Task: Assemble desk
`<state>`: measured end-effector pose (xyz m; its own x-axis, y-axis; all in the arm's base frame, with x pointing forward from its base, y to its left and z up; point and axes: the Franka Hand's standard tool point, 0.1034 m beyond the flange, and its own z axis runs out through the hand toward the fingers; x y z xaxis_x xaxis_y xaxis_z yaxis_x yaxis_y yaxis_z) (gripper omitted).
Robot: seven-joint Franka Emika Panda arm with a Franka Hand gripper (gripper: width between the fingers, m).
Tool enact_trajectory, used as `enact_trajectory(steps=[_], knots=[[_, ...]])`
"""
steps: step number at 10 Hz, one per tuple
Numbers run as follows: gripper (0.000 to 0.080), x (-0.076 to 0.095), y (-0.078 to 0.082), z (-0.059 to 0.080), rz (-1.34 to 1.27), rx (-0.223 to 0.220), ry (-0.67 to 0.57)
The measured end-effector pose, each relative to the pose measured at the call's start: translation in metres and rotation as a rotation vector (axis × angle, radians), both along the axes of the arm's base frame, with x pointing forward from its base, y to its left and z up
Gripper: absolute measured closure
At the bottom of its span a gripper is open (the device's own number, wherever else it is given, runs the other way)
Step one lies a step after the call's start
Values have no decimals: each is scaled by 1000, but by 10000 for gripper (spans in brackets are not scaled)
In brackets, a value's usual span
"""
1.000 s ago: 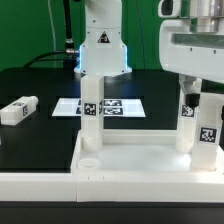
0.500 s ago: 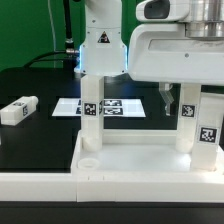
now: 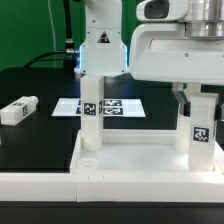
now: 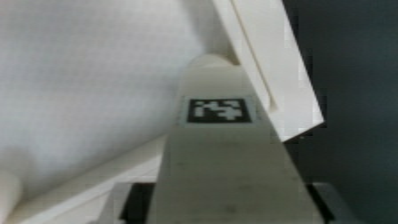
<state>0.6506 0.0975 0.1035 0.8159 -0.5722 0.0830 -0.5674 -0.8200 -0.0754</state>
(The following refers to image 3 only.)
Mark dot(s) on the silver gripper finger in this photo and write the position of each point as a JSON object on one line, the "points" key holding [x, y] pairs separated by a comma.
{"points": [[219, 112]]}

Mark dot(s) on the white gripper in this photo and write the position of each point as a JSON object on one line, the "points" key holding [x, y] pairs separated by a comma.
{"points": [[162, 52]]}

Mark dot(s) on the white desk top tray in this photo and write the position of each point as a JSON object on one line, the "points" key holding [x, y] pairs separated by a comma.
{"points": [[139, 152]]}

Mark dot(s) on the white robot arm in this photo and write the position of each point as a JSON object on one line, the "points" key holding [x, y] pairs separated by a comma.
{"points": [[103, 52]]}

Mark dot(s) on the white marker sheet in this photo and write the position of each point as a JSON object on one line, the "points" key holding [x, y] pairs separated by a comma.
{"points": [[71, 107]]}

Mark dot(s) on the white front fence bar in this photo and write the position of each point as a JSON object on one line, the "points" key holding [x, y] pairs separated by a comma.
{"points": [[127, 187]]}

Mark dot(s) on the black cable vertical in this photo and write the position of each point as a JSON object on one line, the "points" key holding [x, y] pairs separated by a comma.
{"points": [[69, 44]]}

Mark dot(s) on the black cable horizontal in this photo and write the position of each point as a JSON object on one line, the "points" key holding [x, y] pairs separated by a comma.
{"points": [[54, 56]]}

